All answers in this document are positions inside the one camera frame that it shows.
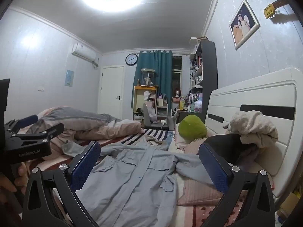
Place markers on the green plush pillow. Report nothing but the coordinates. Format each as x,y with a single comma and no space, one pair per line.
191,126

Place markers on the black cloth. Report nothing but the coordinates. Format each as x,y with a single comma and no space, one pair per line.
227,144

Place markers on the yellow bottle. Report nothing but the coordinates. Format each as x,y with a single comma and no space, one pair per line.
182,104

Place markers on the light blue shirt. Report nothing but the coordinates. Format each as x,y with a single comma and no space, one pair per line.
132,182

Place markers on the pink ribbed pillow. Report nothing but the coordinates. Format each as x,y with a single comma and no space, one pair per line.
198,191

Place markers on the printed bed sheet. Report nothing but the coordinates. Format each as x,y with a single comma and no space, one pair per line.
189,214

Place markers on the white bed headboard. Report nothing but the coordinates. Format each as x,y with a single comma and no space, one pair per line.
255,94

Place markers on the yellow shelf unit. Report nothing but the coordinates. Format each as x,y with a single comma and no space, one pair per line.
135,99

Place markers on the cardboard box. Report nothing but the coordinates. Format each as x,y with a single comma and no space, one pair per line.
290,202

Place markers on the small blue wall poster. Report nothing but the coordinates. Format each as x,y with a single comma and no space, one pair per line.
69,78

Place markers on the round wall clock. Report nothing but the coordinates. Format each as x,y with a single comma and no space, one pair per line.
131,59

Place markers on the person's left hand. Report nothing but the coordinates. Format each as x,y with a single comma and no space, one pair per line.
21,173

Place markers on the dark bookshelf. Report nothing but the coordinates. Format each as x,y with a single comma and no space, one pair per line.
209,75

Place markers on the white air conditioner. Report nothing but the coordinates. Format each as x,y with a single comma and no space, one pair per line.
82,52

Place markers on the white door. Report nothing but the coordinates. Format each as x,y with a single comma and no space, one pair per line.
111,92

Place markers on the teal curtain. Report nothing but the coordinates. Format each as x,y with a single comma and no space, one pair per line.
163,75

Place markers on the wig on mannequin head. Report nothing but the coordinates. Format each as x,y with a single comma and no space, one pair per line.
177,93

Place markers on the purple cloth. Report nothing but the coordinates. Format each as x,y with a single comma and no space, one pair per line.
247,159

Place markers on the yellow guitar headstock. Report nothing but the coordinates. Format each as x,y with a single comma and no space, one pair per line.
269,11

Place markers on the pink grey duvet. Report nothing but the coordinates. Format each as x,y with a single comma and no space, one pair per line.
94,123

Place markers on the beige fluffy cloth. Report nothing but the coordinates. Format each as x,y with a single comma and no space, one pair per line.
255,127

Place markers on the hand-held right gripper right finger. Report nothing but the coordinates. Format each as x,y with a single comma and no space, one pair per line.
214,167

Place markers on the glass fish tank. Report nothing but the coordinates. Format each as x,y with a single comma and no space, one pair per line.
148,78

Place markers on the white pillow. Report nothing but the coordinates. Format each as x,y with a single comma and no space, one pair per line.
182,139

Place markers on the framed photo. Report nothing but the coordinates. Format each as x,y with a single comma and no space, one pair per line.
243,24

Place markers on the grey bag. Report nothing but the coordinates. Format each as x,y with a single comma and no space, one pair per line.
149,114

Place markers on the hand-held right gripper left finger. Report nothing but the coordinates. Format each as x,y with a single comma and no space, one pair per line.
85,167

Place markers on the window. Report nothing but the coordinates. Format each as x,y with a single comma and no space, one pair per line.
176,75

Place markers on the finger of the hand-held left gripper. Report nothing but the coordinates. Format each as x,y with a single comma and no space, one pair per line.
53,130
26,121

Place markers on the white storage rack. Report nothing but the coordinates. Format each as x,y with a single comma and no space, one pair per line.
162,108

